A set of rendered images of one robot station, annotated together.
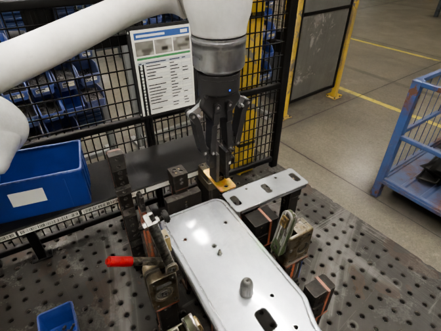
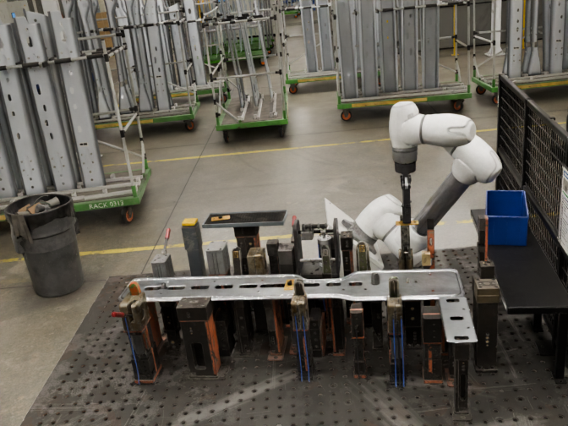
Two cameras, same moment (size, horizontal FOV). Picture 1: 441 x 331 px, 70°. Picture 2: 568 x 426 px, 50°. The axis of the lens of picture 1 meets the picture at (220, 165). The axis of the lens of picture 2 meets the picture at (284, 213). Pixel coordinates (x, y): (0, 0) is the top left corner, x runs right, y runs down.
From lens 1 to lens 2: 2.49 m
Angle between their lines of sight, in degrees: 105
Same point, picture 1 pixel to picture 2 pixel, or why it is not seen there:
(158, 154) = (537, 274)
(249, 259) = not seen: hidden behind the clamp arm
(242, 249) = (404, 290)
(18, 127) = (474, 168)
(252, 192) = (456, 310)
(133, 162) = (530, 262)
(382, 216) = not seen: outside the picture
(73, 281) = not seen: hidden behind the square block
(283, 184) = (456, 328)
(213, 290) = (385, 275)
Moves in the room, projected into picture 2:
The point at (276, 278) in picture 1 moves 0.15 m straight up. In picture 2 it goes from (373, 293) to (371, 258)
